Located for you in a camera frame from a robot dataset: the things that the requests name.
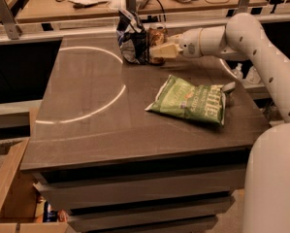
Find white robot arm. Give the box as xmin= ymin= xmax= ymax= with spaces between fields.
xmin=149 ymin=13 xmax=290 ymax=233

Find clear sanitizer bottle right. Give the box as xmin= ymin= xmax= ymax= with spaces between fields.
xmin=245 ymin=66 xmax=261 ymax=84

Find top grey drawer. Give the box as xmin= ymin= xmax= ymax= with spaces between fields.
xmin=35 ymin=164 xmax=245 ymax=211

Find grey metal bracket left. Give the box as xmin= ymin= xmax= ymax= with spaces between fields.
xmin=0 ymin=0 xmax=21 ymax=40

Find middle grey drawer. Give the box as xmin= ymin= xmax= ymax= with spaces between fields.
xmin=68 ymin=196 xmax=235 ymax=232

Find green kettle chip bag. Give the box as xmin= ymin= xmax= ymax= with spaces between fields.
xmin=145 ymin=75 xmax=236 ymax=126

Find bottom grey drawer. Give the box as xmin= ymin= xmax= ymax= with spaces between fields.
xmin=85 ymin=216 xmax=219 ymax=233

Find cardboard box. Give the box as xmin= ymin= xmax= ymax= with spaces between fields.
xmin=0 ymin=137 xmax=72 ymax=233

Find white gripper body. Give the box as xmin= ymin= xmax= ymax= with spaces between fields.
xmin=178 ymin=29 xmax=202 ymax=58

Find snack items in box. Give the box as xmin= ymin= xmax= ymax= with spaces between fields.
xmin=35 ymin=196 xmax=68 ymax=222

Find orange soda can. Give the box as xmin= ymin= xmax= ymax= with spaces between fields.
xmin=147 ymin=23 xmax=167 ymax=65

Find blue chip bag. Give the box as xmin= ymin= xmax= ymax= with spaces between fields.
xmin=116 ymin=9 xmax=147 ymax=65

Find clear sanitizer bottle left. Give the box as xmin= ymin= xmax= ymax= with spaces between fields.
xmin=232 ymin=63 xmax=243 ymax=81

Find grey drawer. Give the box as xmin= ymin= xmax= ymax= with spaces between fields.
xmin=68 ymin=196 xmax=235 ymax=232
xmin=85 ymin=216 xmax=219 ymax=233
xmin=35 ymin=164 xmax=245 ymax=211

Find wooden background desk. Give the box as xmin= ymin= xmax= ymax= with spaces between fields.
xmin=16 ymin=0 xmax=266 ymax=23

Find clear sanitizer bottle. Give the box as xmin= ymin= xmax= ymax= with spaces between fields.
xmin=245 ymin=66 xmax=261 ymax=84
xmin=232 ymin=63 xmax=243 ymax=81

